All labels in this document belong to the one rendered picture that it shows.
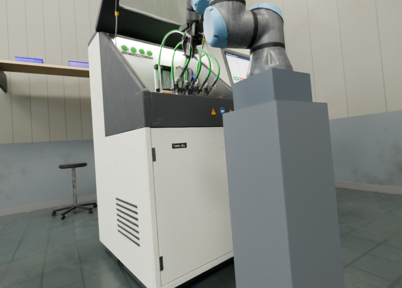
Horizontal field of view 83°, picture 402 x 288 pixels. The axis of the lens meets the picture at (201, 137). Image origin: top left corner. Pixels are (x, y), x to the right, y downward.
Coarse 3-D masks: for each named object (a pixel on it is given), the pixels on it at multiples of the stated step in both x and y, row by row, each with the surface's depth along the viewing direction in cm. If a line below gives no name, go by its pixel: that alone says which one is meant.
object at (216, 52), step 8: (208, 48) 170; (216, 48) 176; (232, 48) 189; (216, 56) 172; (208, 64) 170; (216, 64) 170; (224, 64) 176; (216, 72) 166; (224, 72) 172; (224, 80) 169
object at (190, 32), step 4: (188, 20) 114; (192, 24) 115; (196, 24) 113; (200, 24) 114; (188, 28) 119; (192, 28) 116; (196, 28) 115; (184, 32) 120; (188, 32) 119; (192, 32) 117; (196, 32) 116; (184, 36) 122; (188, 36) 117; (192, 36) 116; (196, 36) 117; (200, 36) 118; (188, 40) 121; (192, 40) 118; (196, 40) 118; (200, 40) 120; (188, 44) 120; (192, 44) 119; (196, 44) 120; (200, 44) 121
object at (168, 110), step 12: (156, 96) 103; (168, 96) 107; (180, 96) 111; (192, 96) 116; (204, 96) 121; (156, 108) 103; (168, 108) 107; (180, 108) 111; (192, 108) 115; (204, 108) 120; (216, 108) 126; (156, 120) 102; (168, 120) 106; (180, 120) 110; (192, 120) 115; (204, 120) 120; (216, 120) 125
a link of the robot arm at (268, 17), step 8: (256, 8) 73; (264, 8) 72; (272, 8) 72; (256, 16) 70; (264, 16) 71; (272, 16) 72; (280, 16) 73; (256, 24) 70; (264, 24) 71; (272, 24) 72; (280, 24) 73; (256, 32) 71; (264, 32) 72; (272, 32) 72; (280, 32) 72; (256, 40) 73; (264, 40) 72; (272, 40) 71; (280, 40) 72; (248, 48) 77
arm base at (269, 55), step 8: (256, 48) 74; (264, 48) 72; (272, 48) 71; (280, 48) 72; (256, 56) 73; (264, 56) 71; (272, 56) 71; (280, 56) 71; (256, 64) 72; (264, 64) 71; (272, 64) 70; (280, 64) 70; (288, 64) 71; (248, 72) 75; (256, 72) 72
